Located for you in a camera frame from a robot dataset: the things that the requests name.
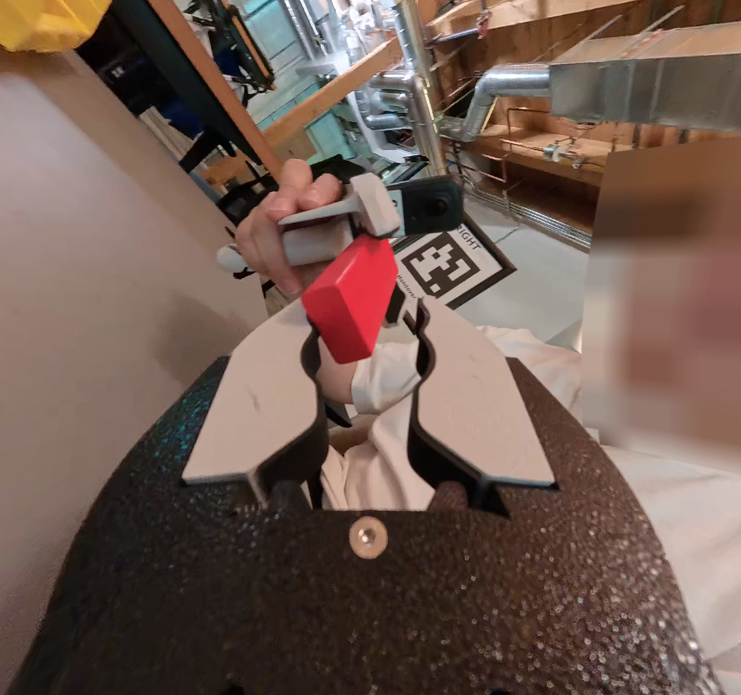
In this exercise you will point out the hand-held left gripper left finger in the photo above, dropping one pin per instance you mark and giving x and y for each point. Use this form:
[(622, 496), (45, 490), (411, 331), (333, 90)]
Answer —
[(249, 417)]

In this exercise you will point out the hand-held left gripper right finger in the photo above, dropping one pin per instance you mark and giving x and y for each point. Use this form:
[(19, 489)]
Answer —
[(486, 417)]

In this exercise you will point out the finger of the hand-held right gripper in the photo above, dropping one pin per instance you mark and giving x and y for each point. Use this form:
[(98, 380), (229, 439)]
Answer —
[(373, 203)]

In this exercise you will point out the red block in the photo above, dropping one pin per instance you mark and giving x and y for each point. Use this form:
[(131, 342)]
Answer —
[(353, 301)]

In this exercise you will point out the person's right forearm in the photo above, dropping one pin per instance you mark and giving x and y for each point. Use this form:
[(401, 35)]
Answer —
[(336, 380)]

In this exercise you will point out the person's right hand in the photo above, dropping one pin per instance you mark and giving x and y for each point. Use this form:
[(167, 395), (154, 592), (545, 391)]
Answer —
[(272, 203)]

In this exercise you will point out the framed marker poster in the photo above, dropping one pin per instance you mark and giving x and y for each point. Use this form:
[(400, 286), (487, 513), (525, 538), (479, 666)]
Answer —
[(457, 269)]

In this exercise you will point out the grey desk with wooden edge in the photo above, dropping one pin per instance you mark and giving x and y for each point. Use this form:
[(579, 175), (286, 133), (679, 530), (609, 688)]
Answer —
[(197, 58)]

